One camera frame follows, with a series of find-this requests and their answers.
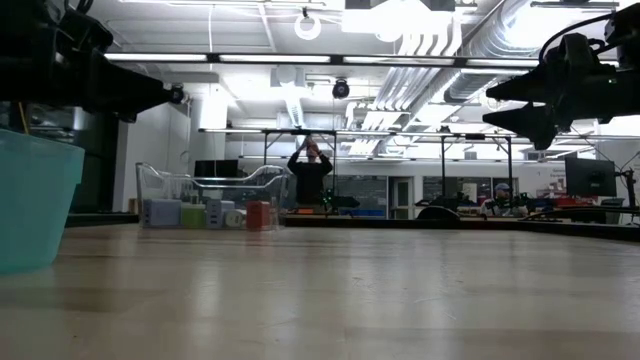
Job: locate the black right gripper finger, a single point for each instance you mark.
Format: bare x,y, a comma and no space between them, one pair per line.
530,122
520,89

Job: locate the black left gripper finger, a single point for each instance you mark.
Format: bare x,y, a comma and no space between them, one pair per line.
125,111
135,85

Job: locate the blue multi-port wall charger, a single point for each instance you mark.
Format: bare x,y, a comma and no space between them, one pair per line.
162,213
216,212

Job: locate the green white wall charger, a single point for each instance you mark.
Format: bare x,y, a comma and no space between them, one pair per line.
193,216

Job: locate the pink wall charger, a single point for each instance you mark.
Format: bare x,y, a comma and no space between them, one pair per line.
235,218

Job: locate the red multi-port wall charger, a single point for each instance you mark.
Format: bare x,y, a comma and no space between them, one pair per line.
258,215

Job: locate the black monitor on arm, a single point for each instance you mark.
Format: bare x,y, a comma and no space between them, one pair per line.
590,177

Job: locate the black background robot arm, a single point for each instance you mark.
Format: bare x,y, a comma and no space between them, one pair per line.
525,201
345,202

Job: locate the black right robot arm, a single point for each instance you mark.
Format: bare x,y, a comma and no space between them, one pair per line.
625,30

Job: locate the seated person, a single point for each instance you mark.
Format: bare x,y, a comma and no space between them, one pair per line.
500,200

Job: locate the red background bin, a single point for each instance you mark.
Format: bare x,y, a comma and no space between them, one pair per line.
575,202

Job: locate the black background monitor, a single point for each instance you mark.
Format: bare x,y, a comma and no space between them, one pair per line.
227,168
205,168

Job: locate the translucent green plastic tray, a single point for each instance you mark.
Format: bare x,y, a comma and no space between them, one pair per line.
35,200

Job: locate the glass door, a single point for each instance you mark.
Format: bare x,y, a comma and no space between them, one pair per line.
401,197

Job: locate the clear plastic tray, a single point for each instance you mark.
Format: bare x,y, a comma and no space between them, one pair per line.
272,182

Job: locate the black overhead light bar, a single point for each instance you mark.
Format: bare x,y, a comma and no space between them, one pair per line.
337,59

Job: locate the blue background bin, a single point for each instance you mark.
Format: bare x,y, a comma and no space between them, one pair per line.
367,212

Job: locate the silver ventilation duct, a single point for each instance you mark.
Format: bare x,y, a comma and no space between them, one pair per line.
500,45

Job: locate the black overhead camera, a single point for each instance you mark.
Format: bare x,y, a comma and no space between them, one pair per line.
341,89

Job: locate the black background rig frame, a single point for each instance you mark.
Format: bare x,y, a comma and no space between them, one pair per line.
334,150

